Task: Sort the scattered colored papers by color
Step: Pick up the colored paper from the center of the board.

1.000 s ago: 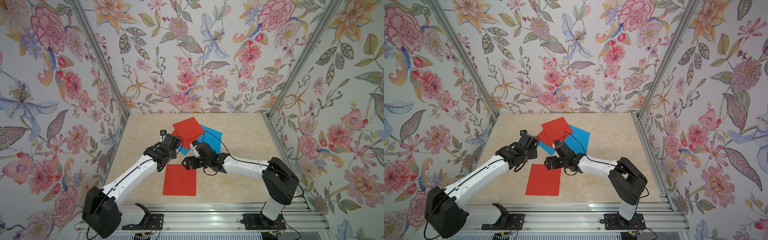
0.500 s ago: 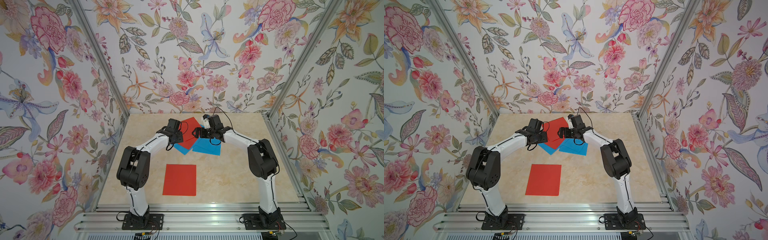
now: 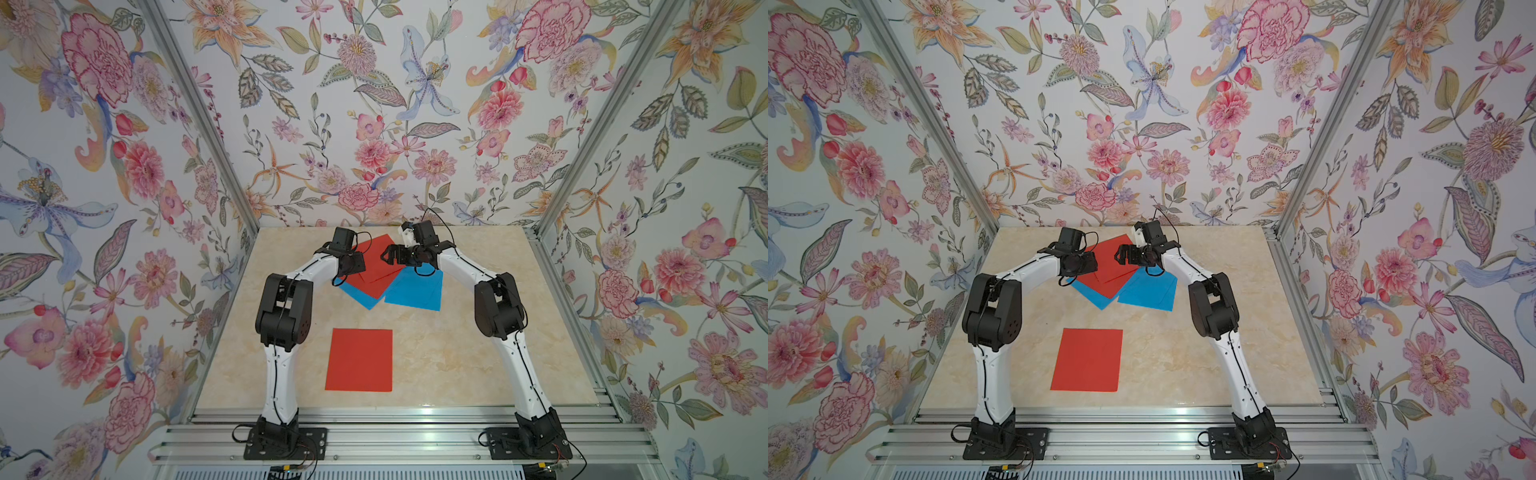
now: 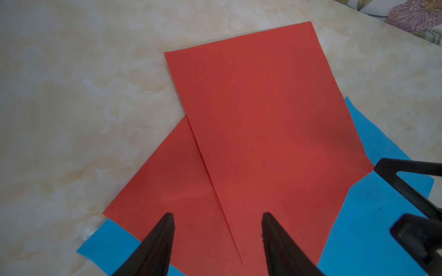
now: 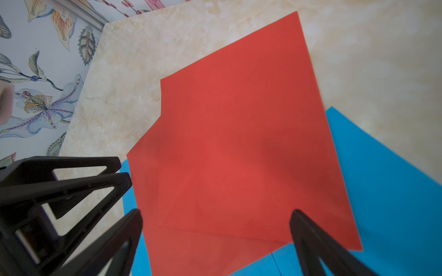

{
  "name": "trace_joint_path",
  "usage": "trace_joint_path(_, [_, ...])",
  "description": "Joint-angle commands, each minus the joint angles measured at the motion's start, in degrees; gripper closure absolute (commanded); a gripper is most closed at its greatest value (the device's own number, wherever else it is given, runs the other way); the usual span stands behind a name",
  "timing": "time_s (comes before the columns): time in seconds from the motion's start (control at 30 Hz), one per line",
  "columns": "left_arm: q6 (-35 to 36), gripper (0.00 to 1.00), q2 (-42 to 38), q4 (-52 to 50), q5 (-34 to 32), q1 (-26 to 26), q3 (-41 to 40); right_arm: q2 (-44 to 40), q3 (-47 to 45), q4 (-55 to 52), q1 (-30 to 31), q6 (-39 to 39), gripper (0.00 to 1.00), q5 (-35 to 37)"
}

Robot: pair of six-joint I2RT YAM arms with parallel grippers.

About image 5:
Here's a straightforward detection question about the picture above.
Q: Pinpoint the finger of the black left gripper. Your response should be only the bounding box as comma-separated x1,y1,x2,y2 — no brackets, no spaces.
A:
1,172,132,273
1,156,121,188

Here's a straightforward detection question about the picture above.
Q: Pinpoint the red paper sheet three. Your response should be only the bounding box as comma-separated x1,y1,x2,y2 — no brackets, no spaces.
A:
128,115,288,276

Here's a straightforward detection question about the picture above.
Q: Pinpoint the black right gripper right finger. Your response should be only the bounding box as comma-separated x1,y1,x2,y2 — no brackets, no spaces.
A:
290,209,376,276

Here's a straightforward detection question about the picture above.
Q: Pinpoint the red paper sheet two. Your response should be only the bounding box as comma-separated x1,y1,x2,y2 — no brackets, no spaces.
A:
161,12,362,250

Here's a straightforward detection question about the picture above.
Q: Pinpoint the left aluminium corner post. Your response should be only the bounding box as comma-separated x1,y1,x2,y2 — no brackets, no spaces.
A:
52,0,108,32

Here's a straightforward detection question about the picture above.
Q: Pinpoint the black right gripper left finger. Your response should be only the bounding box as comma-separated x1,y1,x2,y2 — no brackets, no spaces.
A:
53,209,143,276

